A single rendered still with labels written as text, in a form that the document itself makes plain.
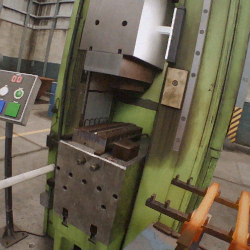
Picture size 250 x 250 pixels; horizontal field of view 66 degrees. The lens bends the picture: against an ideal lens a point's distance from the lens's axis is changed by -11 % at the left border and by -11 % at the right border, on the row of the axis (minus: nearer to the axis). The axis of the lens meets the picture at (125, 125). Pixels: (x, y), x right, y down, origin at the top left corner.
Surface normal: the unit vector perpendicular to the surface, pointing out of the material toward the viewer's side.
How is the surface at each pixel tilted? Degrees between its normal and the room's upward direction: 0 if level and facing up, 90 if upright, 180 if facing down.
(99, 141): 90
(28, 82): 60
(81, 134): 90
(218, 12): 90
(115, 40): 90
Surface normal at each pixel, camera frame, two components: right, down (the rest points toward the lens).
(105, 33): -0.46, 0.09
